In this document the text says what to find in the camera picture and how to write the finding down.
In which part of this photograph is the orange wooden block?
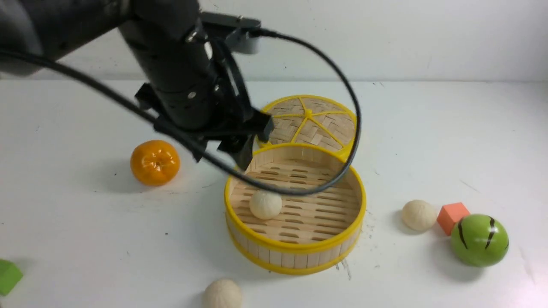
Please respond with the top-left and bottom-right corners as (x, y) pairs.
(436, 202), (471, 236)

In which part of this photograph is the woven bamboo steamer lid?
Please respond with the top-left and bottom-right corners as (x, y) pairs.
(256, 95), (357, 160)

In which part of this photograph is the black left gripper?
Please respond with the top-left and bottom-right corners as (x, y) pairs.
(120, 19), (274, 171)

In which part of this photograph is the orange toy tangerine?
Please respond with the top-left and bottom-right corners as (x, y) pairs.
(130, 140), (180, 187)

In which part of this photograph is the green wooden block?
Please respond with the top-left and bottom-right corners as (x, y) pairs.
(0, 259), (24, 296)

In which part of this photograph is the green toy watermelon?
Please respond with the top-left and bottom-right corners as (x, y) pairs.
(450, 214), (509, 268)

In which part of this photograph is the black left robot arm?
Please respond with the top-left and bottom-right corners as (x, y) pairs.
(0, 0), (274, 169)

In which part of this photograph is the black cable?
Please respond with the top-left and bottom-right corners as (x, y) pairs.
(0, 28), (362, 197)

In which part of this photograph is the white toy bun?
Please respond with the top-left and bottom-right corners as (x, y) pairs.
(401, 199), (437, 232)
(202, 278), (243, 308)
(249, 190), (283, 220)

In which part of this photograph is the yellow rimmed bamboo steamer tray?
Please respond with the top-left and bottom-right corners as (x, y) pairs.
(224, 143), (366, 275)

